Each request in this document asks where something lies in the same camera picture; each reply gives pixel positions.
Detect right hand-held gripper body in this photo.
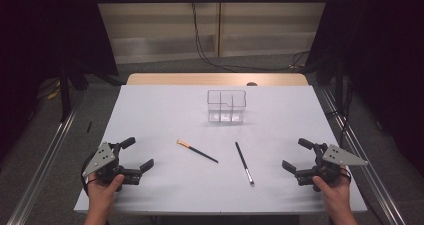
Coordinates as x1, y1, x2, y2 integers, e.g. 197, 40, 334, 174
294, 142, 369, 193

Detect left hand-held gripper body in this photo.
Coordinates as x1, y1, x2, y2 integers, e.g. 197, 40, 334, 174
81, 141, 143, 193

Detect silver black brush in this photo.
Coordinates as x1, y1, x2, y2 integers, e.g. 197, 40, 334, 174
234, 141, 256, 187

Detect orange black brush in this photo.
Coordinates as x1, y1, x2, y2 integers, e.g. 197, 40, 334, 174
176, 139, 220, 164

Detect clear plastic organizer box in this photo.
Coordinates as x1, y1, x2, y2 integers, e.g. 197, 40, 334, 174
206, 89, 248, 125

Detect person's left hand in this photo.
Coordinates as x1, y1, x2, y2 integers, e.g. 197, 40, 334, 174
85, 173, 125, 216

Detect person's right hand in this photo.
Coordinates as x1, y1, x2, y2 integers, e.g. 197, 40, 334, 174
312, 166, 352, 216

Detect white table board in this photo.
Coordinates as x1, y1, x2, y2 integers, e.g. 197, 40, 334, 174
73, 84, 368, 216

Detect black metal stand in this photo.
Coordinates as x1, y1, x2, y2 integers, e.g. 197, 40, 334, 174
58, 61, 73, 123
334, 58, 346, 113

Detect wooden table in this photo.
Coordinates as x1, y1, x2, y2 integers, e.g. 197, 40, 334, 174
125, 72, 309, 87

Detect dark curtain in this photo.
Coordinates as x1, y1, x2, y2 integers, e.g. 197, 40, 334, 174
304, 0, 424, 176
0, 0, 119, 159

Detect right hand-held gripper cable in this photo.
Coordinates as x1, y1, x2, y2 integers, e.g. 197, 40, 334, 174
339, 166, 353, 186

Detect hand-held gripper cable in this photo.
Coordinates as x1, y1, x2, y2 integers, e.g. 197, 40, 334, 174
339, 166, 353, 186
81, 153, 101, 197

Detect left hand-held gripper cable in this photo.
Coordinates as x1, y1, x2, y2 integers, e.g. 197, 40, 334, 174
81, 153, 101, 197

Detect aluminium floor rail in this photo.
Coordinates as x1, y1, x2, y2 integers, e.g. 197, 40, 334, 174
6, 101, 84, 225
318, 86, 406, 225

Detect black wall cables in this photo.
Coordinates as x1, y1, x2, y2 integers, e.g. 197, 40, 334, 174
190, 1, 311, 73

